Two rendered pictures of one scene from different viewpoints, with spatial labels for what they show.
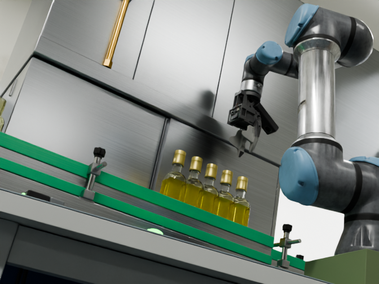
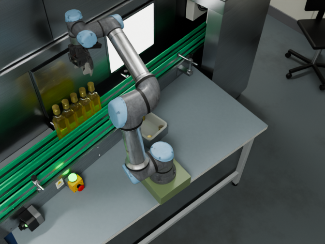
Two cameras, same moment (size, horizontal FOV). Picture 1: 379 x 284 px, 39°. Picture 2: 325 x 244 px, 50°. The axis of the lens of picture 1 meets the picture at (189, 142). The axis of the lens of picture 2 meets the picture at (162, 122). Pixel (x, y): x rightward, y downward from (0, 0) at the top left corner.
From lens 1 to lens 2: 197 cm
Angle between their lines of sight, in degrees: 77
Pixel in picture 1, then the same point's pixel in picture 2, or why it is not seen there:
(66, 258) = not seen: outside the picture
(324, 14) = (131, 117)
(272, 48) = (89, 41)
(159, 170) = (42, 99)
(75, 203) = (37, 195)
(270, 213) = (105, 57)
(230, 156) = not seen: hidden behind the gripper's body
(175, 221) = (74, 156)
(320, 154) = (140, 174)
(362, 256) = (159, 198)
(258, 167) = not seen: hidden behind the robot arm
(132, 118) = (11, 89)
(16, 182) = (14, 215)
